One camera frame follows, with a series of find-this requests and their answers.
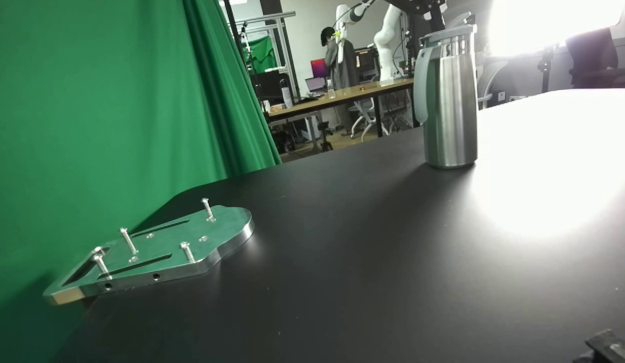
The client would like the screw on plate front-right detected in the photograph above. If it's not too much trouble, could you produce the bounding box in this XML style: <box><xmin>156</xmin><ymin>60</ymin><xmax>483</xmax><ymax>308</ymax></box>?
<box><xmin>179</xmin><ymin>243</ymin><xmax>195</xmax><ymax>264</ymax></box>

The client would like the screw on plate rear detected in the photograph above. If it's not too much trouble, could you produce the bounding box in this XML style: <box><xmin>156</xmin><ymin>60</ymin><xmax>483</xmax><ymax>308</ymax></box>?
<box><xmin>201</xmin><ymin>198</ymin><xmax>215</xmax><ymax>222</ymax></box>

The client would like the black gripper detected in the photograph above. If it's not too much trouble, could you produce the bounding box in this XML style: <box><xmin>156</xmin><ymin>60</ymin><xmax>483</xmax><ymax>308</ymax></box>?
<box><xmin>386</xmin><ymin>0</ymin><xmax>448</xmax><ymax>32</ymax></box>

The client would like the black object bottom corner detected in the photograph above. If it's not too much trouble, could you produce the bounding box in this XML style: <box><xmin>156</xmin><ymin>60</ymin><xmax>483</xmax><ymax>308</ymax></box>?
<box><xmin>573</xmin><ymin>329</ymin><xmax>625</xmax><ymax>363</ymax></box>

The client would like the screw on plate middle-left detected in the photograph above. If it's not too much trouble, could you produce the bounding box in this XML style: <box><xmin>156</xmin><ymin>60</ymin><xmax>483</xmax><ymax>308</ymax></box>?
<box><xmin>118</xmin><ymin>229</ymin><xmax>139</xmax><ymax>262</ymax></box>

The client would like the green backdrop curtain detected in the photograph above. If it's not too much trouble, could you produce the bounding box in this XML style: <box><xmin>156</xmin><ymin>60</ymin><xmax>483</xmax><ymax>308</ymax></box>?
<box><xmin>0</xmin><ymin>0</ymin><xmax>279</xmax><ymax>363</ymax></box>

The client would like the stainless steel thermos jar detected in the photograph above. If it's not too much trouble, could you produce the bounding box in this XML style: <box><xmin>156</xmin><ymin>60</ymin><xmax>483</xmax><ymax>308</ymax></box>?
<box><xmin>412</xmin><ymin>24</ymin><xmax>478</xmax><ymax>169</ymax></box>

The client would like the person in background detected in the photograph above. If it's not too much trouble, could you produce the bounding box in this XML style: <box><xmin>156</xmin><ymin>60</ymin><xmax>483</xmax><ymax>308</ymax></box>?
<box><xmin>320</xmin><ymin>5</ymin><xmax>358</xmax><ymax>90</ymax></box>

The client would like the wooden background desk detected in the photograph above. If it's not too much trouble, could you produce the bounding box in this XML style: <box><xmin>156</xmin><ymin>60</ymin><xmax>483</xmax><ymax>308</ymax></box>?
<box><xmin>266</xmin><ymin>79</ymin><xmax>412</xmax><ymax>151</ymax></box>

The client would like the metal mounting plate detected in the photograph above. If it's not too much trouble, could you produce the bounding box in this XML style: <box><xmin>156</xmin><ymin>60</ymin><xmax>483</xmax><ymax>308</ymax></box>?
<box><xmin>42</xmin><ymin>207</ymin><xmax>253</xmax><ymax>305</ymax></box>

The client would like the dark office chair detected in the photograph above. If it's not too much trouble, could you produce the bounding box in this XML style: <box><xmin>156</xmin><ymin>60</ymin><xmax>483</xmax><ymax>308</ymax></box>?
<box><xmin>566</xmin><ymin>28</ymin><xmax>618</xmax><ymax>90</ymax></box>

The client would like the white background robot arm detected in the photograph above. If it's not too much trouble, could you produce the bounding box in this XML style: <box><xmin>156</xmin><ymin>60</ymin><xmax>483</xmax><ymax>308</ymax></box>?
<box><xmin>373</xmin><ymin>0</ymin><xmax>448</xmax><ymax>81</ymax></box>

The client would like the screw on plate front-left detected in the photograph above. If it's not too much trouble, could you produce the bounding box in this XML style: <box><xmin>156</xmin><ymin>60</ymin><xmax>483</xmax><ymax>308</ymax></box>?
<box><xmin>92</xmin><ymin>247</ymin><xmax>113</xmax><ymax>280</ymax></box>

